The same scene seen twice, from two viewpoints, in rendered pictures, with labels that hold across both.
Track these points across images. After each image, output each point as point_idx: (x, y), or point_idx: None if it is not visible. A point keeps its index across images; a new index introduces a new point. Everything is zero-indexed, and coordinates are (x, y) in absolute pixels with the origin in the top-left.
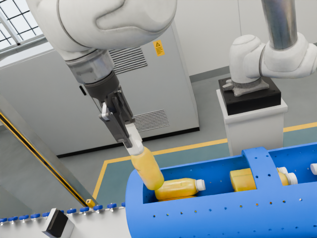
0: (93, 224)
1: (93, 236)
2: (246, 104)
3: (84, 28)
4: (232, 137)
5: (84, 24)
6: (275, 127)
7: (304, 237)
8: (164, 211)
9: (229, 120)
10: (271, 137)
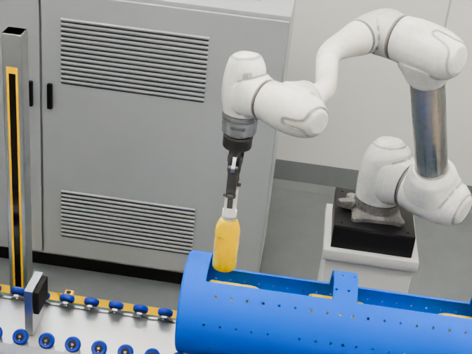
0: (78, 322)
1: (79, 335)
2: (362, 238)
3: (272, 116)
4: None
5: (274, 115)
6: None
7: None
8: (228, 295)
9: (329, 254)
10: None
